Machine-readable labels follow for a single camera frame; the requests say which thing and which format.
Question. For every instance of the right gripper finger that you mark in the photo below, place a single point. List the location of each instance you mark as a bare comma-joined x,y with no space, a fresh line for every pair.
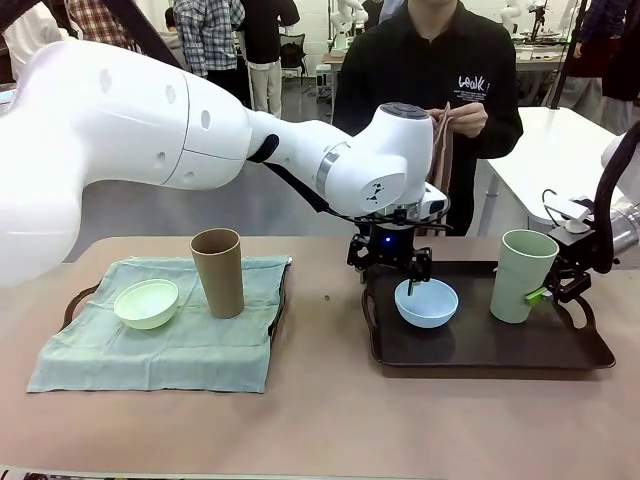
575,285
559,272

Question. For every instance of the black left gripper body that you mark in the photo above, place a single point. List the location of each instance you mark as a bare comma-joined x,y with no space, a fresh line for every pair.
387,242

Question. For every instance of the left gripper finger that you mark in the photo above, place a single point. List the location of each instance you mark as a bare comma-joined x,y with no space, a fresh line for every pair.
360,255
422,265

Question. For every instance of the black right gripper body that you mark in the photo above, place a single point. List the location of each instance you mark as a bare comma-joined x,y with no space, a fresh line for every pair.
575,250

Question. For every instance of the pale green tall cup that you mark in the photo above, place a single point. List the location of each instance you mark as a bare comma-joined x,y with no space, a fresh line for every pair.
515,285

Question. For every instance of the light blue bowl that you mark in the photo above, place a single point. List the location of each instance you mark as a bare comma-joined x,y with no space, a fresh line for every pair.
430,312

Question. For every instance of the beige brown cloth mat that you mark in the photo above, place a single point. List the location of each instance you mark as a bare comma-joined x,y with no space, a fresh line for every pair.
445,155

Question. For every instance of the brown tall cup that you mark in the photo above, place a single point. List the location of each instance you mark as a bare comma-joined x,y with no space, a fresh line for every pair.
220,285

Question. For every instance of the pale green bowl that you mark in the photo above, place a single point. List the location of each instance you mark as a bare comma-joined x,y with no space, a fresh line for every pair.
145,307

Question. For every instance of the green cloth mat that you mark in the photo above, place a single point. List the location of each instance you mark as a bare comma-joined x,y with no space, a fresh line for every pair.
150,360

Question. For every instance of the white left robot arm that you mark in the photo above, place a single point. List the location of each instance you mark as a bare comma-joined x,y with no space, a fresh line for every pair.
125,125

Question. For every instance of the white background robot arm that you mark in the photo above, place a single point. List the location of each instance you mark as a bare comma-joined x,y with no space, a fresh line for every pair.
345,25
511,15

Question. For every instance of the person's right hand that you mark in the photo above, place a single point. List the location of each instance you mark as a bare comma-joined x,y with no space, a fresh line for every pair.
440,120

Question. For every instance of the person's left hand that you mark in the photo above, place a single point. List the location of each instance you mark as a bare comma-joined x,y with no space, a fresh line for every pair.
470,120

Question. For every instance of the white side table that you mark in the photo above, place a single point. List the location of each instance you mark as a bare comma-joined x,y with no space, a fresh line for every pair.
550,150

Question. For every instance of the person in black shirt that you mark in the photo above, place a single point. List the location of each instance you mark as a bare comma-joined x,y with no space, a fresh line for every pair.
400,75

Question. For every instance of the bystander in dark coat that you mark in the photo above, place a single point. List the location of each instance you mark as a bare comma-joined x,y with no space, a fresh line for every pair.
615,50

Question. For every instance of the bystander in khaki trousers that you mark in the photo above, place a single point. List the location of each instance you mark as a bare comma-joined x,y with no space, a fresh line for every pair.
265,50

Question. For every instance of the bystander in blue plaid shirt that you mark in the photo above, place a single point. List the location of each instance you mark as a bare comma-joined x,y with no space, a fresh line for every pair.
207,40

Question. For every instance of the bystander in red plaid shirt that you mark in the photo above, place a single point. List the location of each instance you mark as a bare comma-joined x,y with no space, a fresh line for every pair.
95,20

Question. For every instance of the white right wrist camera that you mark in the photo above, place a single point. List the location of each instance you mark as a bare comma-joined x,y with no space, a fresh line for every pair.
570,210

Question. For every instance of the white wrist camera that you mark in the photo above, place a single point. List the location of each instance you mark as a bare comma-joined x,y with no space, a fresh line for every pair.
570,210
436,200

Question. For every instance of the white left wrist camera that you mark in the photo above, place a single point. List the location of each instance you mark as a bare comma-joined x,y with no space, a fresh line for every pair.
436,200

